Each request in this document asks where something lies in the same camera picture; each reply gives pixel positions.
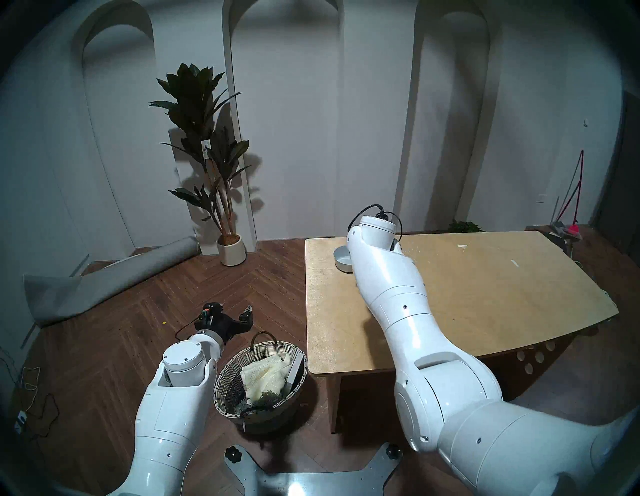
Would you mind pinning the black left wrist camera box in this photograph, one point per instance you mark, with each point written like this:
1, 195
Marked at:
205, 316

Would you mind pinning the grey fluffy duster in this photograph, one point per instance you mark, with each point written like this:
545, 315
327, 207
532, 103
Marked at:
260, 402

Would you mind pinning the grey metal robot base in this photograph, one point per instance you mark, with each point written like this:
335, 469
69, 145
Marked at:
310, 485

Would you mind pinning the dark door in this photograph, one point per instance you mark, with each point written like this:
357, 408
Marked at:
622, 190

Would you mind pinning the light wooden table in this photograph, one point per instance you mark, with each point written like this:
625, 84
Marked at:
500, 300

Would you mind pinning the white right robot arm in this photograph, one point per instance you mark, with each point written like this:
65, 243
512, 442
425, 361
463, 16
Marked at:
400, 310

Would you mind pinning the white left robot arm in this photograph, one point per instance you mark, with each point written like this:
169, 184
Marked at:
170, 400

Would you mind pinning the pale grey bowl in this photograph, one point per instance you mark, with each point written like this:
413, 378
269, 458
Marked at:
342, 260

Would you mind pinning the rolled grey carpet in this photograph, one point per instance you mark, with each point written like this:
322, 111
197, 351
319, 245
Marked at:
95, 285

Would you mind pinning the small green plant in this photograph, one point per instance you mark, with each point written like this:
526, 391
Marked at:
465, 227

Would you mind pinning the tall potted plant white pot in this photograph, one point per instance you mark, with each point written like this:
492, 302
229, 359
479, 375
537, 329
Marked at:
197, 105

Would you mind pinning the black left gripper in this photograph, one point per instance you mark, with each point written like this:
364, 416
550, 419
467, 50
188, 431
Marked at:
225, 327

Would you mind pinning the dustpan with pink brush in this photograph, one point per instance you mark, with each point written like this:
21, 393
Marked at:
570, 231

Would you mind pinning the cream knitted cloth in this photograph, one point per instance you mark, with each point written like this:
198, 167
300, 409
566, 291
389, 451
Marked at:
265, 377

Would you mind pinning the white flat box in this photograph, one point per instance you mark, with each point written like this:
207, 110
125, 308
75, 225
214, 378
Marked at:
296, 372

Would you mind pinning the white power strip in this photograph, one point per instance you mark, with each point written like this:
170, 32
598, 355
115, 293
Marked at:
19, 421

